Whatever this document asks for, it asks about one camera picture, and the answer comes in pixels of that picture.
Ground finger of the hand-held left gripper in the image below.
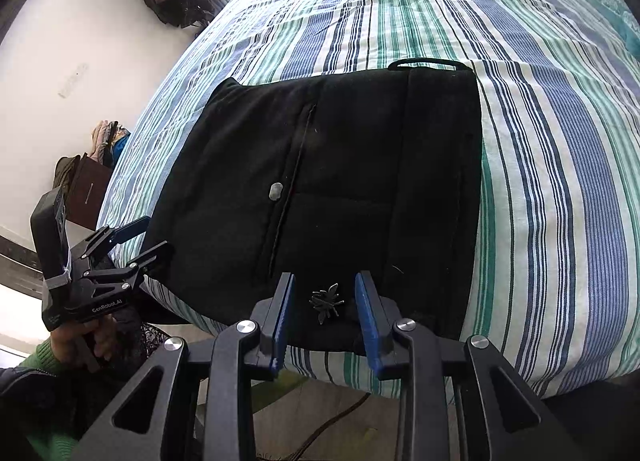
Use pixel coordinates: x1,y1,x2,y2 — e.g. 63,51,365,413
74,215,152,267
82,240,175,294

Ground colourful clothes pile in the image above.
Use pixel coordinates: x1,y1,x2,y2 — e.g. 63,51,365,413
91,120,132,166

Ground person's left hand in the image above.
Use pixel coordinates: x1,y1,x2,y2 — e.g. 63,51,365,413
49,313,121,368

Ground black pants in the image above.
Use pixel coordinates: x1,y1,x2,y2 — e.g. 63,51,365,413
142,57,483,357

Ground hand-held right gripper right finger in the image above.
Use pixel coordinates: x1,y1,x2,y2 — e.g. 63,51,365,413
354,271,586,461

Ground person's left forearm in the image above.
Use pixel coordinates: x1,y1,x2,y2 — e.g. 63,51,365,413
0,338,88,461

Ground dark floor cable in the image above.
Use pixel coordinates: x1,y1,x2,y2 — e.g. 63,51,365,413
260,391,373,461

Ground brown wooden furniture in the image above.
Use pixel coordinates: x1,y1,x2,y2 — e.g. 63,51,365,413
54,154,113,231

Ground striped bed sheet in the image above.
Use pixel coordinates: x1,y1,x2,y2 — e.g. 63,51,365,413
97,0,640,399

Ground black lace cloth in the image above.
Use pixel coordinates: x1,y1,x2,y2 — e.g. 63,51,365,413
75,306,171,422

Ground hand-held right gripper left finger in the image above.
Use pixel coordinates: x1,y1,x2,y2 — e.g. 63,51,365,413
70,272,297,461

